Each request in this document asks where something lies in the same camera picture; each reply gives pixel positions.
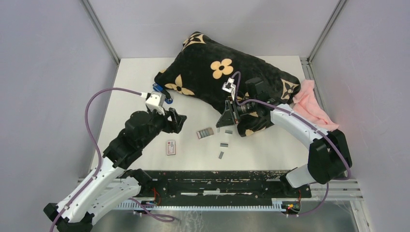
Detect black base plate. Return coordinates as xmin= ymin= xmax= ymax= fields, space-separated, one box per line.
xmin=121 ymin=169 xmax=347 ymax=207

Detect closed red white staple box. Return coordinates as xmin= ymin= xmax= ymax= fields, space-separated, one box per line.
xmin=166 ymin=140 xmax=176 ymax=156

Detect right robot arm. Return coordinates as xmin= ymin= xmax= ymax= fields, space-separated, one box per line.
xmin=216 ymin=77 xmax=352 ymax=197

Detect pink cloth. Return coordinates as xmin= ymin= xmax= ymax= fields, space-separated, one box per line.
xmin=293 ymin=80 xmax=339 ymax=131

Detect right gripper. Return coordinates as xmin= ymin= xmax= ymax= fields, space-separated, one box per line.
xmin=216 ymin=96 xmax=257 ymax=128

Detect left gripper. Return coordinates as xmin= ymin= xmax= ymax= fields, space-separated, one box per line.
xmin=139 ymin=106 xmax=187 ymax=148

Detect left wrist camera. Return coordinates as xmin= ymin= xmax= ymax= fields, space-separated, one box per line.
xmin=141 ymin=91 xmax=165 ymax=116

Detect white cable duct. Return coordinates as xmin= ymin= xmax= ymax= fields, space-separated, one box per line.
xmin=114 ymin=198 xmax=302 ymax=213

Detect blue stapler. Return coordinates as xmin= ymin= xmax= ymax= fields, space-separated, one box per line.
xmin=152 ymin=83 xmax=173 ymax=104

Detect black pillow with beige flowers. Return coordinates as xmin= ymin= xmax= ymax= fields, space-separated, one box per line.
xmin=154 ymin=31 xmax=301 ymax=138

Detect box of staples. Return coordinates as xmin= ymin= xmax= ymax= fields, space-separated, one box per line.
xmin=196 ymin=127 xmax=214 ymax=139

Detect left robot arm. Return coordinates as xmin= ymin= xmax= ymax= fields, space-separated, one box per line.
xmin=44 ymin=108 xmax=187 ymax=232

